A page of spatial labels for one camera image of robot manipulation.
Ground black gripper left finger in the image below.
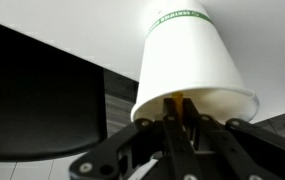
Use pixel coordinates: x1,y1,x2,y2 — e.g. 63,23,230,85
69,98,196,180

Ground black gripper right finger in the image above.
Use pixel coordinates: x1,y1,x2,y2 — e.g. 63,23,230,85
183,98,285,180

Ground yellow pen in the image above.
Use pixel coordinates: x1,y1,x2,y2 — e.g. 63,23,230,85
171,91,185,121

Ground white paper cup green band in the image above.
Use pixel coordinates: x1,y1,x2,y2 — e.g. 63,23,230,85
130,0,261,125

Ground black plastic chair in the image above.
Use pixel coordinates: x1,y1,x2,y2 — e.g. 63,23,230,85
0,16,108,163

